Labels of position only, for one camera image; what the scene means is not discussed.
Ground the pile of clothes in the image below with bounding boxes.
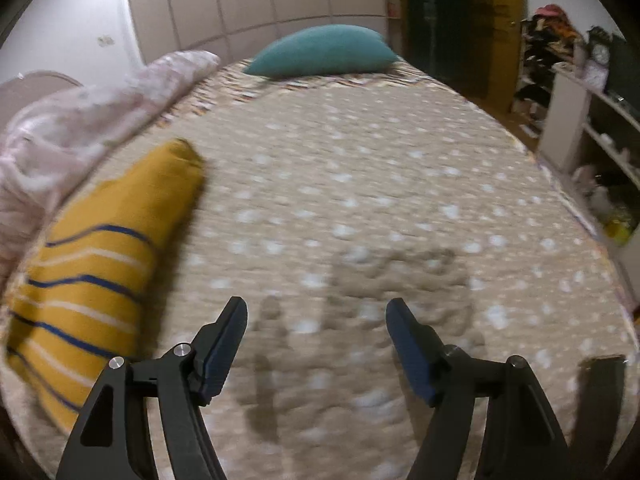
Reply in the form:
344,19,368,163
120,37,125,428
511,3,582,133

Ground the white shelf unit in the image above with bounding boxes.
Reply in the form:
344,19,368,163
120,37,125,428
537,63,639,288

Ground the pink floral blanket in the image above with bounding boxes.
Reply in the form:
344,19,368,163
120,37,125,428
1,50,220,282

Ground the headboard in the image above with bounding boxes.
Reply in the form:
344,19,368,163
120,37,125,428
0,70,81,132

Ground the wall switch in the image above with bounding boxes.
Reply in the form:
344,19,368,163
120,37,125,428
96,36,115,48

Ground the black table clock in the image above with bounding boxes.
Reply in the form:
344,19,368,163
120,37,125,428
587,26,612,67

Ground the teal pillow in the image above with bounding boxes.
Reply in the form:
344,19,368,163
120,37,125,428
244,24,398,79

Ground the black television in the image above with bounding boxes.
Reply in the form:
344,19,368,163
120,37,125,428
605,35,640,118

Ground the yellow striped knit sweater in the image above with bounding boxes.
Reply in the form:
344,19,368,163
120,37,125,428
6,139,205,434

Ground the beige dotted quilt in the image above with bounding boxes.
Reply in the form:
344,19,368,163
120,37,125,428
0,79,640,480

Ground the beige wardrobe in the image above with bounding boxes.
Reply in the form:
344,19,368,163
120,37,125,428
129,0,388,63

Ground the brown wooden door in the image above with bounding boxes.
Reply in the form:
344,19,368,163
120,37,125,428
405,0,525,113

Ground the pink small clock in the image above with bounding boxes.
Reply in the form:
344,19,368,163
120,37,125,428
582,60,608,91

